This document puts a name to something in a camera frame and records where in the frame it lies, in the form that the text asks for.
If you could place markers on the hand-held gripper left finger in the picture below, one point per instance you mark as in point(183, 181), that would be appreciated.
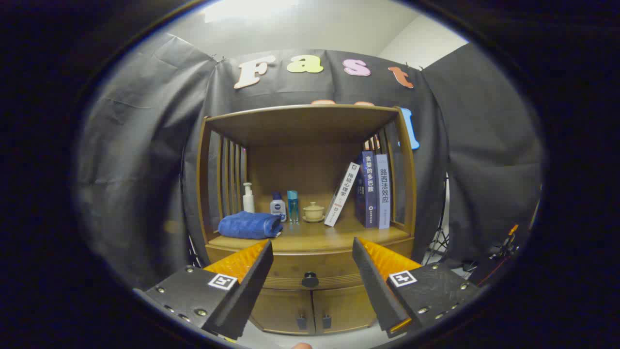
point(252, 291)

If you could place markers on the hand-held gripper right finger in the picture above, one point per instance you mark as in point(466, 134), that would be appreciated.
point(375, 291)

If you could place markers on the black round drawer knob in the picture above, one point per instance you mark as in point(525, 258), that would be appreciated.
point(310, 279)

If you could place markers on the wooden drawer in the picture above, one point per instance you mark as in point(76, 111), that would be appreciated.
point(310, 264)

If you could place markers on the wooden cabinet door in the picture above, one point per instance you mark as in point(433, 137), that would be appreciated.
point(346, 308)
point(281, 310)

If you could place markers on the wooden countertop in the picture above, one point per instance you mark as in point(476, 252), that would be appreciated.
point(315, 232)

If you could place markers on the wooden cabinet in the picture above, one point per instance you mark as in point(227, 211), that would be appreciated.
point(300, 126)

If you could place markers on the blue towel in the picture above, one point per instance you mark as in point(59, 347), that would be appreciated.
point(247, 225)

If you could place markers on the white bottle with blue cap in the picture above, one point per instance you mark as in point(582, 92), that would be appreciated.
point(278, 207)

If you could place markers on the white pump bottle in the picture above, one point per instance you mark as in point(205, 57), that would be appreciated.
point(248, 201)

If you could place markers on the clear blue bottle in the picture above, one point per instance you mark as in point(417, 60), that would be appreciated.
point(292, 206)

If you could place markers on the pale blue book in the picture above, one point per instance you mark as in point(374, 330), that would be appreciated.
point(383, 194)

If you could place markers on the beige lidded tea cup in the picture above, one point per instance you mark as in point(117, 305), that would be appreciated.
point(313, 212)

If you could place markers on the dark blue book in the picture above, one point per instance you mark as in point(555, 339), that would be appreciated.
point(368, 189)

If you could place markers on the white book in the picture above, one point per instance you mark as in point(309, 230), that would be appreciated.
point(341, 194)

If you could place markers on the black device with orange part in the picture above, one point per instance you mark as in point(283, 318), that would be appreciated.
point(503, 247)

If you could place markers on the black backdrop cloth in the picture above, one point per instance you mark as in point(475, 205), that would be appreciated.
point(135, 169)

